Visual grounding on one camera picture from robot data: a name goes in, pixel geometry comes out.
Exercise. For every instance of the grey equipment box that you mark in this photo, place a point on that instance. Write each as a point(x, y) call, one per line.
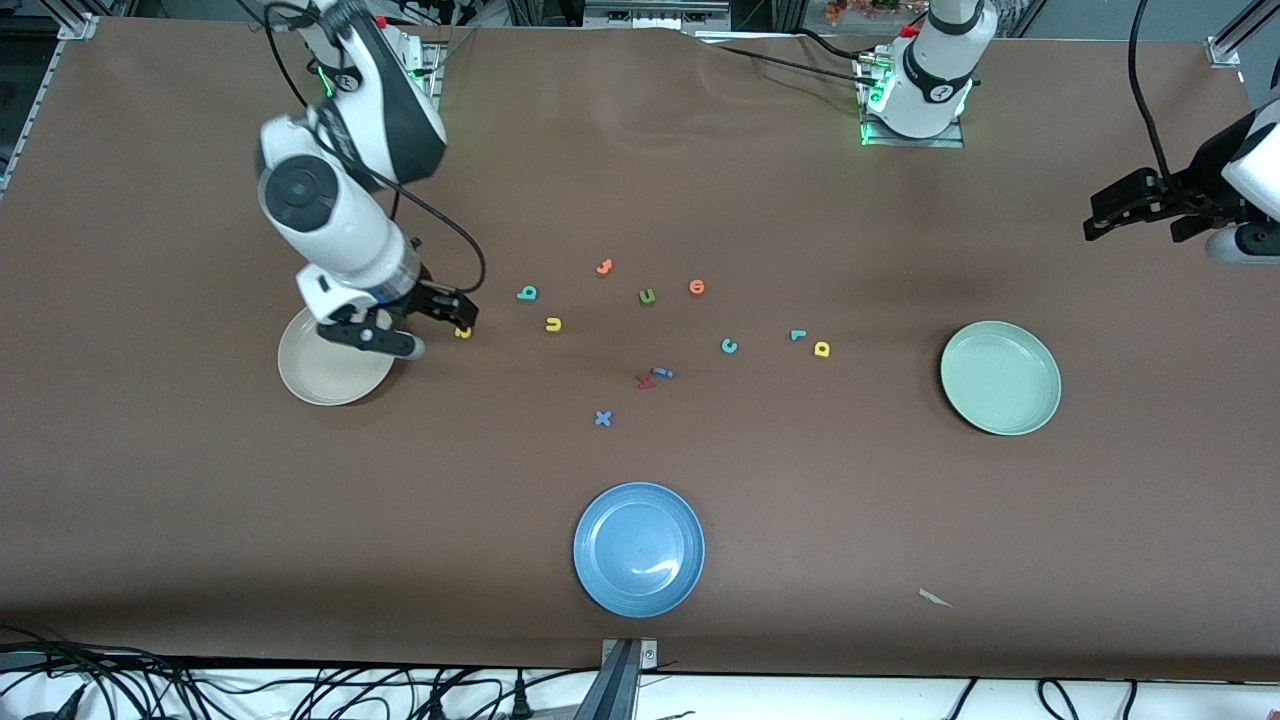
point(650, 14)

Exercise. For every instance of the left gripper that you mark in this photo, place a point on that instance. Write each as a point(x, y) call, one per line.
point(1188, 192)

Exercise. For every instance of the light green plate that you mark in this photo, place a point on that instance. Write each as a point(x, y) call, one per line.
point(1000, 378)

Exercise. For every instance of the white paper scrap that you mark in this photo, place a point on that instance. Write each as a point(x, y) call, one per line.
point(933, 597)

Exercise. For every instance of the beige brown plate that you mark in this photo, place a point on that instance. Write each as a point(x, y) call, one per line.
point(330, 380)

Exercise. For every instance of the brown table cover sheet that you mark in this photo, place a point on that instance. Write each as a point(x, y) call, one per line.
point(900, 500)

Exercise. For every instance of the orange dried flowers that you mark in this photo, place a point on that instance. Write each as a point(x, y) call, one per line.
point(860, 8)

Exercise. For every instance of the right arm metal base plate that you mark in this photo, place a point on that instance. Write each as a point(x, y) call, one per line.
point(430, 55)

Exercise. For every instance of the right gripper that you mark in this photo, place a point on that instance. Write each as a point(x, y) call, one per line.
point(426, 297)

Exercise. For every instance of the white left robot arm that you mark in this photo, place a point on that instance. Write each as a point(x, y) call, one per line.
point(925, 80)

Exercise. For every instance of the aluminium frame rail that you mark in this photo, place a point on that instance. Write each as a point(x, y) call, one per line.
point(75, 25)
point(1235, 42)

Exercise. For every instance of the black power plug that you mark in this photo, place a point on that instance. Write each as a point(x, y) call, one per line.
point(437, 706)
point(66, 706)
point(520, 702)

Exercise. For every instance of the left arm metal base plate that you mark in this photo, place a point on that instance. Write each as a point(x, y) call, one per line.
point(910, 143)

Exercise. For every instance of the blue plate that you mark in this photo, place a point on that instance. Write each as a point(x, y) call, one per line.
point(639, 550)

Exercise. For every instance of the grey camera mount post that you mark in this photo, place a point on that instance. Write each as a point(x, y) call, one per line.
point(620, 685)

